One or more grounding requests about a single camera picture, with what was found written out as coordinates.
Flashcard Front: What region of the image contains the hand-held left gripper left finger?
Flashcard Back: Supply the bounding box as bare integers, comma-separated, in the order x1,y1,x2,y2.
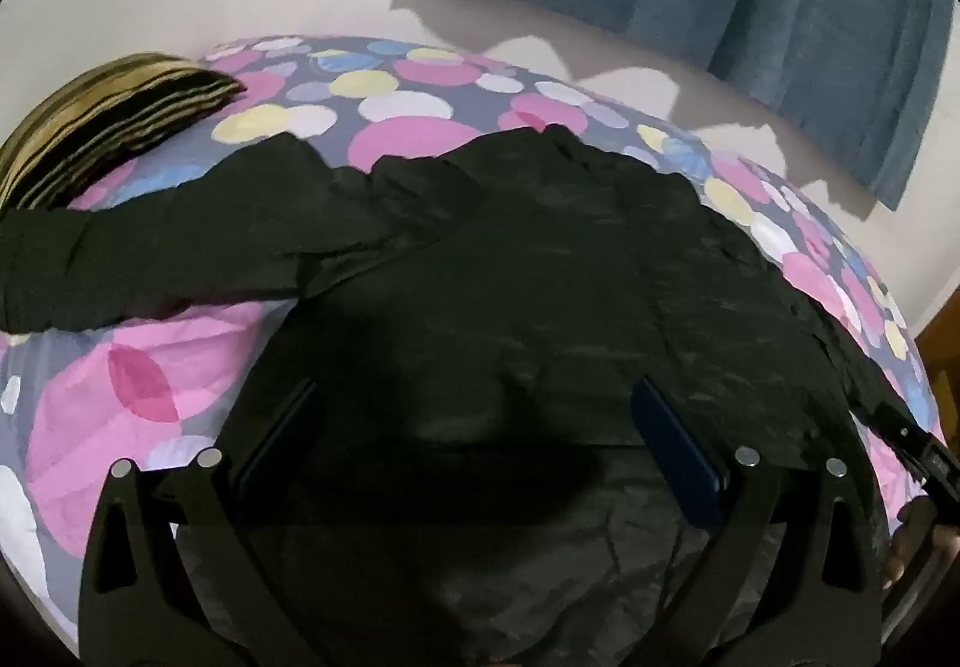
81,376,319,667

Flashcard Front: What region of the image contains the gold black striped pillow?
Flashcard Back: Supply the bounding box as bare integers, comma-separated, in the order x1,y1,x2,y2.
0,53,250,212

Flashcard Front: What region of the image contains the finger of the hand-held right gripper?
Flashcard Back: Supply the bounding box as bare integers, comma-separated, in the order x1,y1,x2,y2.
874,398,938,462

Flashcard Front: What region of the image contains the brown wooden furniture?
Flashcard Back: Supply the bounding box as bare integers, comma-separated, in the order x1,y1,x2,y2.
916,303,960,428

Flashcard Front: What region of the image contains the black jacket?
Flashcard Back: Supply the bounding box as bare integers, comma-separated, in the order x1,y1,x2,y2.
0,123,912,667

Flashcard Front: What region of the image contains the person's right hand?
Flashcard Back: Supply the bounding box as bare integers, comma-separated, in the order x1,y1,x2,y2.
883,493,942,589

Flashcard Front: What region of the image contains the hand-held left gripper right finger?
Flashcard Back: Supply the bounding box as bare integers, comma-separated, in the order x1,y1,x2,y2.
628,374,895,667

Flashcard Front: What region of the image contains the polka dot bed sheet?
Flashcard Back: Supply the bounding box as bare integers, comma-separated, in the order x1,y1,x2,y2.
0,35,944,645

